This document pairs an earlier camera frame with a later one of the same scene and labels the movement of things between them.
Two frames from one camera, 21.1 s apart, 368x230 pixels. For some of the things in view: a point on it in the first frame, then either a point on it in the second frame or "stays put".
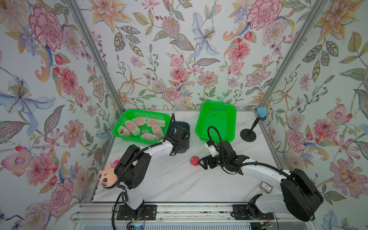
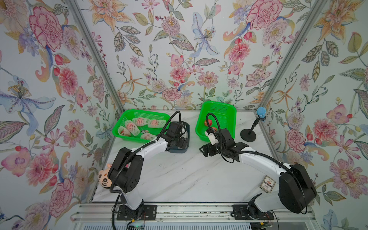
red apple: (194, 160) → (210, 121)
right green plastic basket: (222, 115) stays put
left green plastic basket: (141, 126) stays put
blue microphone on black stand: (248, 134) stays put
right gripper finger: (211, 160) → (214, 147)
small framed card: (266, 187) stays put
